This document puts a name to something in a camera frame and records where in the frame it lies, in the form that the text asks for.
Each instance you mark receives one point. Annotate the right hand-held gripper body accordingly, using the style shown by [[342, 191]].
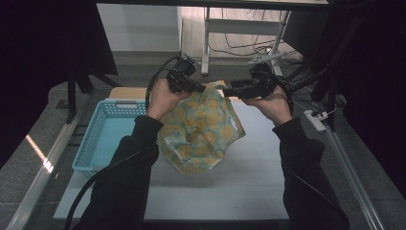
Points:
[[263, 83]]

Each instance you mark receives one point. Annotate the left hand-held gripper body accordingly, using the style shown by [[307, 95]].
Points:
[[180, 75]]

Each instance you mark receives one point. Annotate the lemon print fabric bag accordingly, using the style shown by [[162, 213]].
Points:
[[201, 127]]

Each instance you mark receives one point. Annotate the light blue perforated plastic basket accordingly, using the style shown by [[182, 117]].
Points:
[[105, 137]]

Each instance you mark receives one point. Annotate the person's right hand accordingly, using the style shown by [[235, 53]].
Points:
[[276, 107]]

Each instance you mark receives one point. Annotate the person's left hand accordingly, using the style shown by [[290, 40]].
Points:
[[161, 100]]

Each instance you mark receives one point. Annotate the black stand legs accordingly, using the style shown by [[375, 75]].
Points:
[[322, 84]]

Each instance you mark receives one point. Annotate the white power strip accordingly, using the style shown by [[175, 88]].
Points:
[[314, 120]]

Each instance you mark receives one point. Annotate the black metal stand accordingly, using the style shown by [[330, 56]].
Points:
[[71, 96]]

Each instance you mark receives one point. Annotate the black curtain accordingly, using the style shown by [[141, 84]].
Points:
[[376, 80], [38, 64]]

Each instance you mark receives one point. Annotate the white metal desk frame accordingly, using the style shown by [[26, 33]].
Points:
[[242, 26]]

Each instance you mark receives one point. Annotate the aluminium rail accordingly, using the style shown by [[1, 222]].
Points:
[[48, 159], [351, 179]]

